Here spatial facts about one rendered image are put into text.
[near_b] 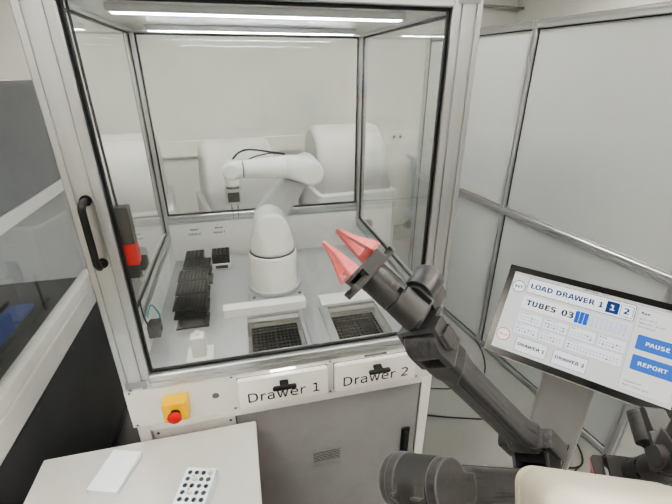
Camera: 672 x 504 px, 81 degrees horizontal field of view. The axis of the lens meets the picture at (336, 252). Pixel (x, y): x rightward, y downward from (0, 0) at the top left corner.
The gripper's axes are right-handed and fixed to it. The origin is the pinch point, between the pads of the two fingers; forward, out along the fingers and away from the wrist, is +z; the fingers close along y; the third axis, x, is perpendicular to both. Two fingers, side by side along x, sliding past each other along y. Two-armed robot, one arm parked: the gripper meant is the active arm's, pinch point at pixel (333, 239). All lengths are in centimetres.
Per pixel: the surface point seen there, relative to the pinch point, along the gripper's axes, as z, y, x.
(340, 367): -24, 0, -70
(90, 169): 54, -16, -27
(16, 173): 99, -28, -73
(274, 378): -10, -17, -71
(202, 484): -15, -50, -65
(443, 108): 6, 57, -15
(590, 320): -69, 57, -40
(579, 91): -25, 172, -61
